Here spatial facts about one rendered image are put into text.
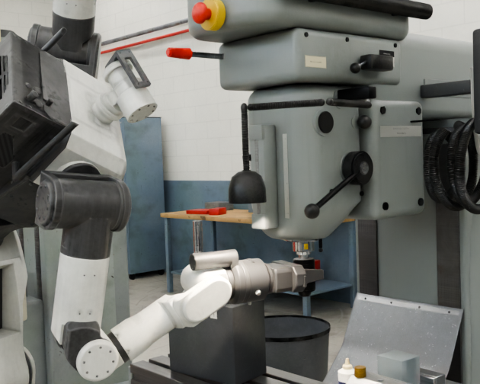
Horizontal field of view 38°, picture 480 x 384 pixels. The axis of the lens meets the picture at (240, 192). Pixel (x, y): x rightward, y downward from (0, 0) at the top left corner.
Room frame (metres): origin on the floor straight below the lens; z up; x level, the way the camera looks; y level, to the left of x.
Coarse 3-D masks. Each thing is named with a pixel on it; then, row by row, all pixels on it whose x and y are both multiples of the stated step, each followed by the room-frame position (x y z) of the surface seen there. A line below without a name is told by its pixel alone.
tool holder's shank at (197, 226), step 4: (196, 220) 1.78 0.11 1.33; (200, 220) 1.78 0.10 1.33; (196, 224) 1.76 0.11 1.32; (200, 224) 1.76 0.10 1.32; (196, 228) 1.76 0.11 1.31; (200, 228) 1.76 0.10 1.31; (196, 232) 1.76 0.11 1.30; (200, 232) 1.76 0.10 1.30; (196, 236) 1.76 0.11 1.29; (200, 236) 1.76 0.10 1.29; (196, 240) 1.76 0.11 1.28; (200, 240) 1.76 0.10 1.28; (196, 244) 1.76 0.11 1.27; (200, 244) 1.76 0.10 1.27; (196, 248) 1.76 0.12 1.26; (200, 248) 1.76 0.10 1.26; (196, 252) 1.76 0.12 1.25; (200, 252) 1.76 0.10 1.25
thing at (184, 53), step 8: (168, 48) 1.42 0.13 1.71; (176, 48) 1.42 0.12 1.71; (184, 48) 1.43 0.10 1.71; (168, 56) 1.42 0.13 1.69; (176, 56) 1.42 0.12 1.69; (184, 56) 1.43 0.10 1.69; (192, 56) 1.45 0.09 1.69; (200, 56) 1.46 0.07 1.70; (208, 56) 1.48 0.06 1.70; (216, 56) 1.49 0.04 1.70
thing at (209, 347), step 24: (216, 312) 1.65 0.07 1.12; (240, 312) 1.64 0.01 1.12; (192, 336) 1.71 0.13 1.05; (216, 336) 1.66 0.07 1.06; (240, 336) 1.64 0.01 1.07; (264, 336) 1.71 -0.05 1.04; (192, 360) 1.71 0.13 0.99; (216, 360) 1.66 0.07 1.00; (240, 360) 1.64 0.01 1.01; (264, 360) 1.71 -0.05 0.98
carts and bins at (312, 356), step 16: (272, 320) 3.72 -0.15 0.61; (288, 320) 3.72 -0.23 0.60; (304, 320) 3.68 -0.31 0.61; (320, 320) 3.62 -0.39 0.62; (272, 336) 3.71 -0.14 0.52; (288, 336) 3.71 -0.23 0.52; (304, 336) 3.28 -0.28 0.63; (320, 336) 3.33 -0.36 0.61; (272, 352) 3.28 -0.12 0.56; (288, 352) 3.27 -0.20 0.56; (304, 352) 3.29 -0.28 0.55; (320, 352) 3.35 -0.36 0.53; (288, 368) 3.27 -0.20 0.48; (304, 368) 3.29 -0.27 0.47; (320, 368) 3.35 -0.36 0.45
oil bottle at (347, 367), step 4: (348, 360) 1.44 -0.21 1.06; (344, 364) 1.45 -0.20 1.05; (348, 364) 1.44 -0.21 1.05; (344, 368) 1.44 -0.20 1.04; (348, 368) 1.44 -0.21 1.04; (352, 368) 1.45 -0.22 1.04; (340, 372) 1.44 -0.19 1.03; (344, 372) 1.43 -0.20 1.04; (348, 372) 1.43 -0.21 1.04; (352, 372) 1.43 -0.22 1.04; (340, 376) 1.44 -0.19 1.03; (344, 376) 1.43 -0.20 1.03; (348, 376) 1.43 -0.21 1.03; (340, 380) 1.44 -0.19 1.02; (344, 380) 1.43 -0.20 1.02
